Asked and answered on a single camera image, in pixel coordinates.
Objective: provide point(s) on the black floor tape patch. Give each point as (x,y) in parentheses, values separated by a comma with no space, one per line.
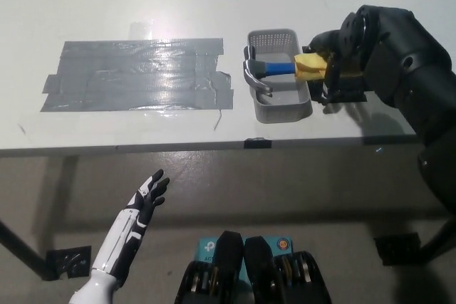
(397,248)
(67,263)

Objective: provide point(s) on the blue hammer with yellow cloth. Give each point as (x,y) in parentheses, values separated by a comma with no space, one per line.
(278,68)

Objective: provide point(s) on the black teal robot body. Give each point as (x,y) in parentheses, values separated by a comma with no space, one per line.
(231,256)

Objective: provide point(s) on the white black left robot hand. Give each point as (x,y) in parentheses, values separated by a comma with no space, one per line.
(142,208)

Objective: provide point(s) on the black tape patch on desk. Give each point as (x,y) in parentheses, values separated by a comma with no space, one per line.
(352,97)

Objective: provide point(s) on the black table leg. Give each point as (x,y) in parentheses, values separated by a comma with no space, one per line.
(21,247)
(436,243)

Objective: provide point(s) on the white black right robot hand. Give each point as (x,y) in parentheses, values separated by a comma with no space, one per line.
(329,42)

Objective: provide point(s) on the gray plastic basket container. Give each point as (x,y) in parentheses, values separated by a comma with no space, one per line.
(285,104)

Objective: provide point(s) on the gray duct tape patch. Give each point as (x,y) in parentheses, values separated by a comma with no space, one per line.
(124,76)

